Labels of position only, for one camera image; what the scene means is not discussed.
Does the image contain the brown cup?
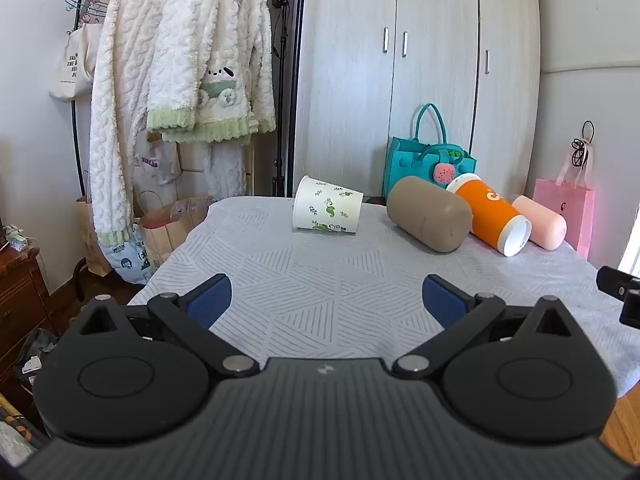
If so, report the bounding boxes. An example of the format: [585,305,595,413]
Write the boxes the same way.
[386,176,474,254]

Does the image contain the white canvas tote bag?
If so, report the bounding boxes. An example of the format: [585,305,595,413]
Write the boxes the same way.
[48,0,109,104]

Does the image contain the hair ties on hook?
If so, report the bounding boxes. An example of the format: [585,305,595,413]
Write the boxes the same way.
[570,120,596,167]

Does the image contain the small white printed tote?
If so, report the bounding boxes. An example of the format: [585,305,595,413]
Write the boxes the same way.
[136,131,182,187]

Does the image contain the long white fuzzy robe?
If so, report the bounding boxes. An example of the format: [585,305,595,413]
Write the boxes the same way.
[89,0,177,264]

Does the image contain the light wood wardrobe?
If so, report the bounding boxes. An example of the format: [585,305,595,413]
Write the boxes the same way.
[292,0,544,206]

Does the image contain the black metal clothes rack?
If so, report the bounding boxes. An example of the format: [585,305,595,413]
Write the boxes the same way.
[64,0,132,306]

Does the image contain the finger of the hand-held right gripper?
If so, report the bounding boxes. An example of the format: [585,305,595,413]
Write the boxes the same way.
[596,266,640,330]

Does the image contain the pink paper bag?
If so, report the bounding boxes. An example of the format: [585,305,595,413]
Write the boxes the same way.
[533,148,595,260]

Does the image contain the white leaf-print paper cup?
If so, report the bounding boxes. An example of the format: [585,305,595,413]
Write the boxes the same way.
[292,175,364,234]

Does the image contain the kraft paper bag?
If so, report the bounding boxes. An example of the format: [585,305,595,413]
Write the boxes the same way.
[138,195,217,269]
[75,195,114,277]

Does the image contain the orange cup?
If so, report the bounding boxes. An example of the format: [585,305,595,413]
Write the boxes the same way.
[446,173,532,258]

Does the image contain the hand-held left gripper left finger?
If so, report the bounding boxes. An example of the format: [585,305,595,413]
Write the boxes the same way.
[64,274,261,379]

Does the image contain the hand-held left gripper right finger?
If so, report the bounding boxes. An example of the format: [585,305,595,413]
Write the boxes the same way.
[391,274,577,380]

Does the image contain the teal felt bag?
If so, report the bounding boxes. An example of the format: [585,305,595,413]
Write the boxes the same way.
[383,103,477,201]

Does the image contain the black plastic bag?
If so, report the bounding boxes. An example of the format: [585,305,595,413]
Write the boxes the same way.
[14,327,62,387]

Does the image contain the blue-green printed bag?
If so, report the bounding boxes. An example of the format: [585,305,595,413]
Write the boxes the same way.
[99,225,159,286]

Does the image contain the grey patterned tablecloth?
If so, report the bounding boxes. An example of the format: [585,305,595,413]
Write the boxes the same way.
[127,195,640,397]

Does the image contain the white fuzzy pyjama pants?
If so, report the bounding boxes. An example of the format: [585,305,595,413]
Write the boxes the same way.
[204,135,257,201]

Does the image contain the pink cup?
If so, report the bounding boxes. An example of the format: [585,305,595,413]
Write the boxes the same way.
[511,194,568,251]

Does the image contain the white fuzzy green-trim pyjama top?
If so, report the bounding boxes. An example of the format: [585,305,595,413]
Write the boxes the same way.
[145,0,277,145]

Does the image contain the brown wooden dresser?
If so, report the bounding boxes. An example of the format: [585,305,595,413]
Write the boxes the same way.
[0,244,57,413]

